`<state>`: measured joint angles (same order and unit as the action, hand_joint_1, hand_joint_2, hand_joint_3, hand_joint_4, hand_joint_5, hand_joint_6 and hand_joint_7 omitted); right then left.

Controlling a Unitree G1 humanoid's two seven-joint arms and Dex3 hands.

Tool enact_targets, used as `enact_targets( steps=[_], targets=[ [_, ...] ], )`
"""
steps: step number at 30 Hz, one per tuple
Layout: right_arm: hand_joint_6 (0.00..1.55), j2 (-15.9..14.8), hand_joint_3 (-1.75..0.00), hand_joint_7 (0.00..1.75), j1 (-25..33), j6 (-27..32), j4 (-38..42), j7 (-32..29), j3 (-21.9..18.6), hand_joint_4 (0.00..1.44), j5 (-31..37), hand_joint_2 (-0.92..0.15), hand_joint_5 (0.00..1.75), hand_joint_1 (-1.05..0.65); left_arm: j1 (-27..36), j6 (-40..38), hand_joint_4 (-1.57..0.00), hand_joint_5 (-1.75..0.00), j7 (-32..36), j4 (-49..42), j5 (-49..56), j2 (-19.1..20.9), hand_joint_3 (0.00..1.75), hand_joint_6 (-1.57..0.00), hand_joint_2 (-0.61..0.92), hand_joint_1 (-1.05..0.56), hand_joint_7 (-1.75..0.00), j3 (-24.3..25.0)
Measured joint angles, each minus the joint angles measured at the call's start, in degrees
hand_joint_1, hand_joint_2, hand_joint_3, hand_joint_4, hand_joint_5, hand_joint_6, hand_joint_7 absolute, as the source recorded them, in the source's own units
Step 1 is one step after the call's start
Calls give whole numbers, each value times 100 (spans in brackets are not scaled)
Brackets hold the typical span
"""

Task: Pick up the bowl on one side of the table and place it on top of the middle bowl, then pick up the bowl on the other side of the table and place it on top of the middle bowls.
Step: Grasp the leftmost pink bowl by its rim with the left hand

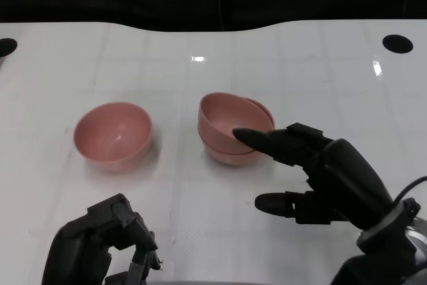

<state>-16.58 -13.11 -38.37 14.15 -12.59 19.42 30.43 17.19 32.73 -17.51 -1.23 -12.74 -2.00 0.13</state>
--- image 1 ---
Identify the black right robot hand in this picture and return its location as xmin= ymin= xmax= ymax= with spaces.
xmin=232 ymin=123 xmax=394 ymax=232

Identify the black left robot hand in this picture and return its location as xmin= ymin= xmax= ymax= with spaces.
xmin=41 ymin=193 xmax=165 ymax=285

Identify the pink plastic bowl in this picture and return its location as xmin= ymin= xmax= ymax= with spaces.
xmin=73 ymin=101 xmax=154 ymax=174
xmin=201 ymin=97 xmax=277 ymax=167
xmin=197 ymin=92 xmax=275 ymax=156

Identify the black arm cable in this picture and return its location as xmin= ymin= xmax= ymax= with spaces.
xmin=393 ymin=175 xmax=427 ymax=206

